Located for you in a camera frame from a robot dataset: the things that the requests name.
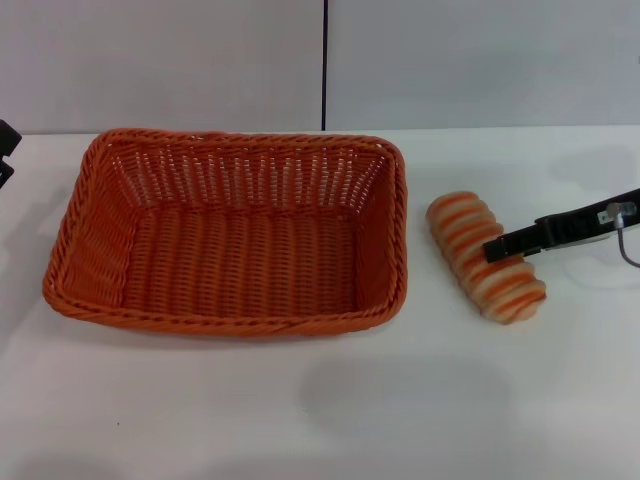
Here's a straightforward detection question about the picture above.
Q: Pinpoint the black vertical wall seam strip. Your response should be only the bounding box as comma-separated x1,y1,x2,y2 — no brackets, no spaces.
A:
319,0,330,131

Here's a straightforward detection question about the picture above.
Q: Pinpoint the grey cable with metal plug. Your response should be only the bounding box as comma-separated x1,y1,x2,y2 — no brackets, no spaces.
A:
597,201,640,269

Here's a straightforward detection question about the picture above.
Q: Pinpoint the orange striped bread roll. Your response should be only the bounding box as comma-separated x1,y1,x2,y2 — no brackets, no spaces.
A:
424,190,549,327

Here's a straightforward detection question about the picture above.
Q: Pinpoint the orange woven plastic basket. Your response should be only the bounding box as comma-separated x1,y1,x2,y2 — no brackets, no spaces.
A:
42,128,412,340

